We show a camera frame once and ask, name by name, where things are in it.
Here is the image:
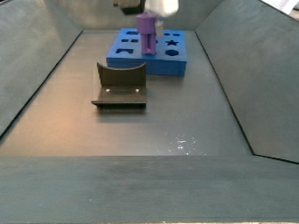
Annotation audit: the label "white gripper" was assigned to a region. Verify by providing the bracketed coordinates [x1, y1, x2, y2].
[144, 0, 179, 18]

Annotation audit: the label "purple three prong object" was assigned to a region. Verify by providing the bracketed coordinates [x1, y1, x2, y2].
[136, 12, 156, 55]

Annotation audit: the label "dark brown curved fixture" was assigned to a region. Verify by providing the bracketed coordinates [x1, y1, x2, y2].
[91, 64, 147, 107]

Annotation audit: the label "blue foam shape-hole block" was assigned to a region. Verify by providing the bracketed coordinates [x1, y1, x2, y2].
[107, 28, 187, 76]

